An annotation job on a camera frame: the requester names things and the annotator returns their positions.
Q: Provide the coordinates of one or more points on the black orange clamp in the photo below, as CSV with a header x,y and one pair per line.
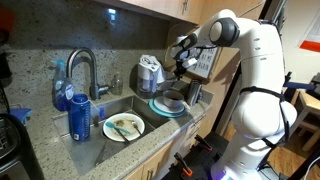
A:
x,y
186,169
204,144

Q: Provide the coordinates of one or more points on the white water filter pitcher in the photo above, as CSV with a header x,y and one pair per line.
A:
x,y
147,80

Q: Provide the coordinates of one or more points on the stainless steel tumbler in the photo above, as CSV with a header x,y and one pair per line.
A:
x,y
193,92

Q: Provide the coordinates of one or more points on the wooden cabinet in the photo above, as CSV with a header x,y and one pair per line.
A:
x,y
185,10
151,157

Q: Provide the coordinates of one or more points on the wooden lower cabinet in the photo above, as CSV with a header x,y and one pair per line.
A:
x,y
151,157

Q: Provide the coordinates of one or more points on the small white ceramic bowl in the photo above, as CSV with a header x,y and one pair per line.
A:
x,y
172,98

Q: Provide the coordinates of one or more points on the blue sponge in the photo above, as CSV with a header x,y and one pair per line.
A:
x,y
21,113

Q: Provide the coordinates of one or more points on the wood framed dishes sign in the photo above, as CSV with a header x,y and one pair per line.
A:
x,y
205,63

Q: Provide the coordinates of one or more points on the dirty white plate in sink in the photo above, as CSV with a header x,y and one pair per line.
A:
x,y
124,120

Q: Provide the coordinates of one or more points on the clear glass soap dispenser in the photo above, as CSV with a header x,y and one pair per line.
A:
x,y
117,84

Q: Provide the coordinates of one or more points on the wooden side table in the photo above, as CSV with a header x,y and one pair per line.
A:
x,y
309,105

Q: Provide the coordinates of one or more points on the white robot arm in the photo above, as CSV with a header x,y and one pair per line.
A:
x,y
262,117

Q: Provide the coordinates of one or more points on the black orange clamp far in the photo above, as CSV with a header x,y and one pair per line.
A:
x,y
204,144

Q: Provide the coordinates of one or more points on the white dish towel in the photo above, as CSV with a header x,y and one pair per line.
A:
x,y
151,63

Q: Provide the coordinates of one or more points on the dark metal kitchen faucet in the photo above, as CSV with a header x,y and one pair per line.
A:
x,y
95,90

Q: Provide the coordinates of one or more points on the teal scrub brush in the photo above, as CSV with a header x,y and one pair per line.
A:
x,y
119,130

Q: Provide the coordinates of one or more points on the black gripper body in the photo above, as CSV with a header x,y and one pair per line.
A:
x,y
181,68

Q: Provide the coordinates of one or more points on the wooden upper cabinet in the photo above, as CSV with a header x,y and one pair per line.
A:
x,y
185,10

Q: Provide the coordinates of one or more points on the black orange clamp near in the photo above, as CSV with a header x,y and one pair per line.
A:
x,y
186,169

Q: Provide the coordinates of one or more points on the metal fork on plate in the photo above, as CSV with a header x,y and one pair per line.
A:
x,y
134,124

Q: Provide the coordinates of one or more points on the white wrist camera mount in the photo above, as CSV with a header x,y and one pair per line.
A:
x,y
188,61

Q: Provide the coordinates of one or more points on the black toaster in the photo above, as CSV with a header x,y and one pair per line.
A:
x,y
17,157

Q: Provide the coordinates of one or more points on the stainless steel sink basin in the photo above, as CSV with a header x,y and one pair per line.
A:
x,y
97,148

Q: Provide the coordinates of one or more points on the blue dish soap bottle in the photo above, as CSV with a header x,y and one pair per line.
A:
x,y
62,87

